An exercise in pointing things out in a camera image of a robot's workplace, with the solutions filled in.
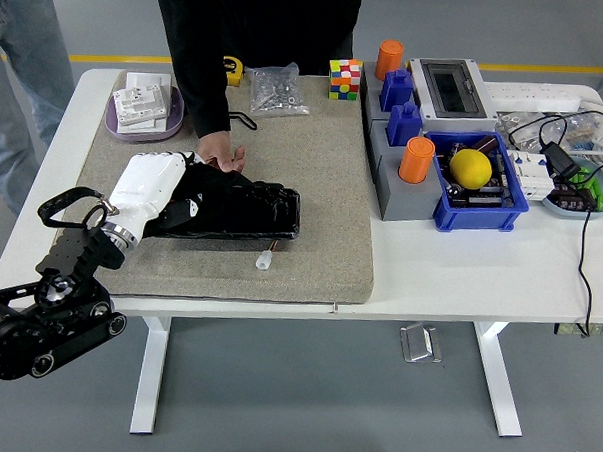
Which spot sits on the clear bag of rings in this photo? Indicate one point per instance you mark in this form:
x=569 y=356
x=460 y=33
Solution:
x=516 y=122

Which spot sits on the dark circuit board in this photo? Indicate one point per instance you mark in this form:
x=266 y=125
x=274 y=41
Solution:
x=483 y=200

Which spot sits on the white switch plate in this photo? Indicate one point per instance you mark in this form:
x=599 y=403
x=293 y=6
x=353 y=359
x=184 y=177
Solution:
x=156 y=125
x=148 y=79

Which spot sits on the dark relay blocks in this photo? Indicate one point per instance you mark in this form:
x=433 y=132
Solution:
x=573 y=200

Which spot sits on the blue block with knob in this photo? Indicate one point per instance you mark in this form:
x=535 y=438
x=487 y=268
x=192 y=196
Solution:
x=405 y=125
x=397 y=90

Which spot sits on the orange cylinder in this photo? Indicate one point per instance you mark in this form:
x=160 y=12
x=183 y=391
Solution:
x=417 y=161
x=390 y=57

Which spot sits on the clear bag of blue parts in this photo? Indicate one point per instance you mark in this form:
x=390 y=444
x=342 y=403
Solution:
x=583 y=135

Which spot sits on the white table leg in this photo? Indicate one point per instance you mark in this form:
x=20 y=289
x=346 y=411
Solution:
x=497 y=380
x=150 y=374

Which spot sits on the person's right forearm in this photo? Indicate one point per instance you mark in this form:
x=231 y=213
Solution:
x=204 y=101

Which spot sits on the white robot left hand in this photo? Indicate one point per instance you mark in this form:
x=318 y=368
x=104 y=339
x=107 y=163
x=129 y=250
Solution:
x=145 y=184

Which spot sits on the clear bag of screws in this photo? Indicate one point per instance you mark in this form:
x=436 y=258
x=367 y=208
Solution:
x=279 y=92

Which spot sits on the yellow lemon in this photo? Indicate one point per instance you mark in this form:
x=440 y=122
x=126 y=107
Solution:
x=470 y=168

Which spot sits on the white ribbed socket module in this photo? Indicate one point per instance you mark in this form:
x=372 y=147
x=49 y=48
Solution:
x=139 y=104

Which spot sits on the socket strip under table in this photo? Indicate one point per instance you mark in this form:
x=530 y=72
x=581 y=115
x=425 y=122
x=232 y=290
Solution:
x=599 y=330

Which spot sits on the black rag with red tag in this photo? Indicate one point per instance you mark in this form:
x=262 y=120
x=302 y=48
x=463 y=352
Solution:
x=223 y=192

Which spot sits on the purple tray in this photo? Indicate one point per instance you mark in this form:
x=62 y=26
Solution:
x=173 y=125

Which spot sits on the grey peg base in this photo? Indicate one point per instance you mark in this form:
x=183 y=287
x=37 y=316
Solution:
x=407 y=203
x=371 y=106

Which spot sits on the blue plastic bin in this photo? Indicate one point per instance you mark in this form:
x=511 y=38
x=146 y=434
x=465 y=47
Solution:
x=477 y=218

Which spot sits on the metal floor plate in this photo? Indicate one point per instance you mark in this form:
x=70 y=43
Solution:
x=420 y=344

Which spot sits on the grey-brown mat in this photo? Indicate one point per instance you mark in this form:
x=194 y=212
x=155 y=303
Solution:
x=308 y=186

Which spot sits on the grey electrical enclosure box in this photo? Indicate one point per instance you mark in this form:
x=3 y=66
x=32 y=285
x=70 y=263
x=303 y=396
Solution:
x=452 y=92

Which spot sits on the brown capacitor cylinder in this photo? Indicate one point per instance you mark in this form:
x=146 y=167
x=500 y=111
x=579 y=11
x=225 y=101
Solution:
x=485 y=144

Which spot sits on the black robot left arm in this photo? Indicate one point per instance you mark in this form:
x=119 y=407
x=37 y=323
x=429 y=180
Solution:
x=16 y=338

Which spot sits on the colourful puzzle cube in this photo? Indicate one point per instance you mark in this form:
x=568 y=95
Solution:
x=345 y=80

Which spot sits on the glossy black panel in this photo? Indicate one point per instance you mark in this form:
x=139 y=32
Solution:
x=282 y=215

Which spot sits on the person's right hand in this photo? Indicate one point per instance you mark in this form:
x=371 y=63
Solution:
x=217 y=149

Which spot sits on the yellow tape measure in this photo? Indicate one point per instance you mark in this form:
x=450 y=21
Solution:
x=234 y=68

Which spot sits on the white circuit breaker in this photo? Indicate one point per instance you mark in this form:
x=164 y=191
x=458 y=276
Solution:
x=533 y=183

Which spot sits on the green terminal blocks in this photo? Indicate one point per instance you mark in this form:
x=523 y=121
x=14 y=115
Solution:
x=594 y=189

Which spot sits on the person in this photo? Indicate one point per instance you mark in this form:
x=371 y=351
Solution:
x=270 y=24

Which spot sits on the white power strip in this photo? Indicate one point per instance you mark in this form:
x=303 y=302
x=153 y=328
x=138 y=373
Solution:
x=532 y=98

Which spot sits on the light blue dish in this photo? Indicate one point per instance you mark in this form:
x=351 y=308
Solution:
x=567 y=211

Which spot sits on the black power adapter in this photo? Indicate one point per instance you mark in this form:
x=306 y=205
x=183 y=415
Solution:
x=559 y=162

